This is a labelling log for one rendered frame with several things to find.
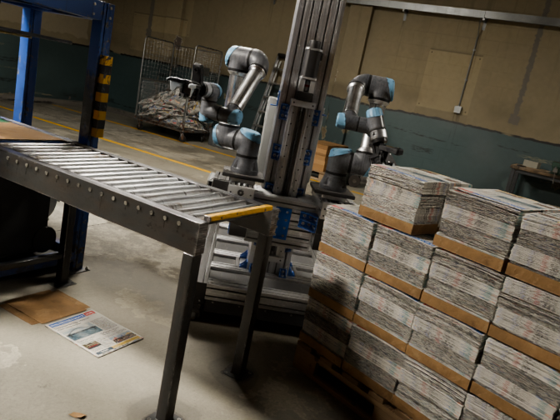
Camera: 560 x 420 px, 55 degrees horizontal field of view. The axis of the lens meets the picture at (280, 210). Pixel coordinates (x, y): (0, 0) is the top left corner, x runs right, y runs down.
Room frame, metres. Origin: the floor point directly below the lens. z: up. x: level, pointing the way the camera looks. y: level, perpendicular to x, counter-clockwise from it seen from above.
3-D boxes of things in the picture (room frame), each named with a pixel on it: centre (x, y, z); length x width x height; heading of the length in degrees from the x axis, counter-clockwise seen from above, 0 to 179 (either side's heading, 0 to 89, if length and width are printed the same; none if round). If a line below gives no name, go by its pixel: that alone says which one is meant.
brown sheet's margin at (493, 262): (2.05, -0.83, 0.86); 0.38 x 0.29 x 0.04; 132
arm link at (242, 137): (2.90, 0.24, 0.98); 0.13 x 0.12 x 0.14; 70
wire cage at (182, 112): (10.14, 2.31, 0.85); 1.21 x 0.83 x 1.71; 62
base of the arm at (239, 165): (2.89, 0.23, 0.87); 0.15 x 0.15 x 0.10
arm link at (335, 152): (2.94, -0.27, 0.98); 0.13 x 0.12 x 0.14; 84
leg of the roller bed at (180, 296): (1.82, 0.27, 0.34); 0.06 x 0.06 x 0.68; 62
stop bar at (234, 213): (2.02, 0.14, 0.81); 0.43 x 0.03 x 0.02; 152
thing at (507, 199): (2.05, -0.85, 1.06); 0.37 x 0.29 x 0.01; 132
